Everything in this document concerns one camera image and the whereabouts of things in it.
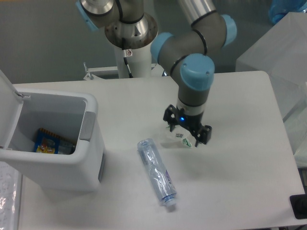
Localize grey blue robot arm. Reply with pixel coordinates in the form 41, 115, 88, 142
76, 0, 237, 144

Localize white trash can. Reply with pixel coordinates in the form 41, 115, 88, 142
0, 74, 105, 192

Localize white plastic wrapper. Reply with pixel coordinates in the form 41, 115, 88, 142
158, 125, 192, 149

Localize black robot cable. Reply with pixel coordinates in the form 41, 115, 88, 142
121, 37, 134, 79

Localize silver foil wrapper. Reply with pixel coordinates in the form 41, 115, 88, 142
58, 140, 75, 155

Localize black device at edge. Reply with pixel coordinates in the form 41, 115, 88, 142
290, 194, 307, 219

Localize blue water jug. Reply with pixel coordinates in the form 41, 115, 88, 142
268, 0, 307, 24

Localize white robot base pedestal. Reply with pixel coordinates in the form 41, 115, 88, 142
83, 45, 168, 81

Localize clear plastic water bottle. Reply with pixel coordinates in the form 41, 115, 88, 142
137, 138, 177, 212

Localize blue orange snack packet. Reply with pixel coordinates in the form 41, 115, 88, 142
34, 128, 60, 154

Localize translucent plastic box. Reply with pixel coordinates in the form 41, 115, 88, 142
236, 12, 307, 168

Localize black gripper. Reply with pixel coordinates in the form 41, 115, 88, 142
163, 104, 212, 147

